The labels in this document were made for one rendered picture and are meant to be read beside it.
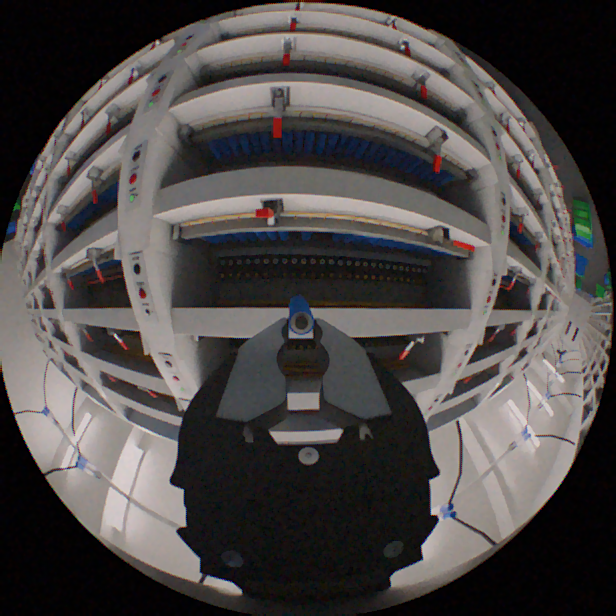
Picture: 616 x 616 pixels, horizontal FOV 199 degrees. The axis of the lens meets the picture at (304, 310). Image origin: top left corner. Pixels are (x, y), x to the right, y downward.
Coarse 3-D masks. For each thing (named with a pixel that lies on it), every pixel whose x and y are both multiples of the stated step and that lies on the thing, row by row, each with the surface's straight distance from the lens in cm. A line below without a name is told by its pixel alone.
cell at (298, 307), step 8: (296, 296) 18; (296, 304) 14; (304, 304) 14; (296, 312) 12; (304, 312) 12; (296, 320) 12; (304, 320) 12; (312, 320) 12; (296, 328) 12; (304, 328) 12; (312, 328) 12
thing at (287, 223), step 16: (208, 224) 30; (224, 224) 29; (240, 224) 28; (256, 224) 27; (288, 224) 27; (304, 224) 27; (320, 224) 27; (336, 224) 27; (352, 224) 28; (368, 224) 29; (400, 240) 33; (416, 240) 34; (464, 256) 46
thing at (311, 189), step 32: (160, 192) 32; (192, 192) 27; (224, 192) 24; (256, 192) 23; (288, 192) 22; (320, 192) 23; (352, 192) 24; (384, 192) 26; (416, 192) 30; (160, 224) 31; (416, 224) 32; (448, 224) 33; (480, 224) 43; (192, 256) 39; (224, 256) 43; (352, 256) 41; (384, 256) 45; (448, 256) 53; (480, 256) 46
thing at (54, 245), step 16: (64, 128) 115; (48, 192) 100; (48, 208) 98; (48, 240) 95; (64, 240) 97; (48, 256) 94; (48, 272) 99; (64, 288) 95; (80, 288) 98; (64, 304) 95; (80, 304) 98; (80, 336) 98; (96, 336) 102; (80, 352) 99; (96, 368) 104; (112, 384) 110; (112, 400) 112; (128, 416) 120
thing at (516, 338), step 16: (544, 224) 117; (528, 256) 115; (544, 256) 113; (544, 272) 113; (512, 288) 117; (512, 304) 116; (528, 304) 113; (496, 336) 121; (512, 336) 117; (496, 368) 123; (480, 400) 133
